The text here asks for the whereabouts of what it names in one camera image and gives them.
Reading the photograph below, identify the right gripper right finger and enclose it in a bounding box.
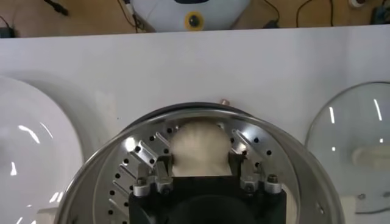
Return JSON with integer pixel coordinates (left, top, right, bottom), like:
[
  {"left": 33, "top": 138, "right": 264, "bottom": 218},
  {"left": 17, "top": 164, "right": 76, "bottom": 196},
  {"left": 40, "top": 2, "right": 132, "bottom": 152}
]
[{"left": 228, "top": 150, "right": 283, "bottom": 195}]

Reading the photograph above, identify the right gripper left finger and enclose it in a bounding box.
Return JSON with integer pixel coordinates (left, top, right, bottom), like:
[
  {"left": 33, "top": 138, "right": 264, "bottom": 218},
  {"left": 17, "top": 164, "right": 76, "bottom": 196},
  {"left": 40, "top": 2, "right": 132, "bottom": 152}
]
[{"left": 133, "top": 153, "right": 174, "bottom": 197}]

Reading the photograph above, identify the white steamed baozi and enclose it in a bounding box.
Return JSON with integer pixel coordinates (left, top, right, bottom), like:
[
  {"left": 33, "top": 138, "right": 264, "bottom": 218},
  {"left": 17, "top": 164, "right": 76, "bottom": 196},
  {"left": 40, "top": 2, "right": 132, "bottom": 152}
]
[{"left": 170, "top": 120, "right": 234, "bottom": 177}]

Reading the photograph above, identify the glass pot lid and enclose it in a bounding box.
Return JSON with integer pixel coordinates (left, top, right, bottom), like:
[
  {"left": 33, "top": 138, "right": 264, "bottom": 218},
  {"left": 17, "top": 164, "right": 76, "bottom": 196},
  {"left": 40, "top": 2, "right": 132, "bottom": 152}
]
[{"left": 304, "top": 81, "right": 390, "bottom": 215}]

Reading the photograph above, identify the stainless steel steamer basket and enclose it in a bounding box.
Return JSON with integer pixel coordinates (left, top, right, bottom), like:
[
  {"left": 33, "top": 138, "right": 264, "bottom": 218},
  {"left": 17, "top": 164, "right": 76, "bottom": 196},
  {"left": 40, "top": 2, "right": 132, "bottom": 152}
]
[{"left": 54, "top": 105, "right": 345, "bottom": 224}]

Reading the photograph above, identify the white electric cooking pot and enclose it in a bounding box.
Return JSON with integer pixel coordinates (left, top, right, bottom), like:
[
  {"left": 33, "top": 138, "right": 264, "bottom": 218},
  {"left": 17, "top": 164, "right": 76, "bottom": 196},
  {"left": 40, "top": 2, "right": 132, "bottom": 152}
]
[{"left": 36, "top": 99, "right": 357, "bottom": 224}]

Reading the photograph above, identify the white round plate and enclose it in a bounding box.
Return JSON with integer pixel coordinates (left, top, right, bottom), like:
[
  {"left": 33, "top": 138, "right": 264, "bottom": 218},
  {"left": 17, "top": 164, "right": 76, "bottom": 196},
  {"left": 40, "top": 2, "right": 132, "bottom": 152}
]
[{"left": 0, "top": 75, "right": 85, "bottom": 224}]

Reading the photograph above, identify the white robot body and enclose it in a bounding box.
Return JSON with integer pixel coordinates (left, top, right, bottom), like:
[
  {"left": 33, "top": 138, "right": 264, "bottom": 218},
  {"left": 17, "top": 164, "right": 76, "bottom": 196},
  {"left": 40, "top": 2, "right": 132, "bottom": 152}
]
[{"left": 130, "top": 0, "right": 252, "bottom": 33}]

